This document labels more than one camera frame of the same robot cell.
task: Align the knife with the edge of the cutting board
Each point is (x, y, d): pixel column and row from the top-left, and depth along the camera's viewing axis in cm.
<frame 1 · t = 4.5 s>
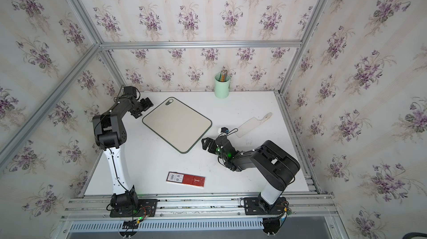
left hand: (148, 107, 108), fingers open
right hand: (207, 143, 90), fingers open
beige green-rimmed cutting board: (178, 124, 109), on the table
red rectangular box: (187, 179, 82), point 2 cm above the table
mint green utensil cup: (222, 89, 116), point 7 cm above the table

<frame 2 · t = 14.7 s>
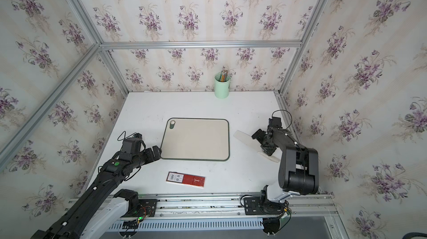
left hand: (155, 153, 82), fingers open
right hand: (259, 142, 93), fingers open
beige green-rimmed cutting board: (196, 139, 96), point 2 cm above the table
the other named things where they were.

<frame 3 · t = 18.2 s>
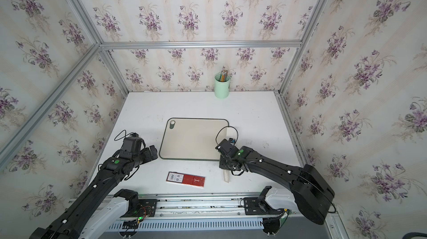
left hand: (151, 153, 82), fingers open
right hand: (224, 164, 83), fingers closed
the named things where they were.

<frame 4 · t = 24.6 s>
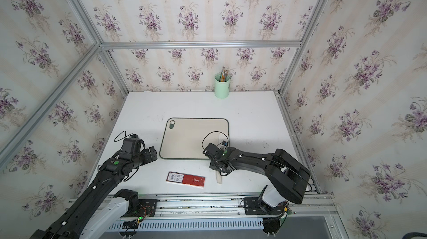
left hand: (150, 155, 82), fingers open
right hand: (216, 166, 86), fingers closed
the named things where they were.

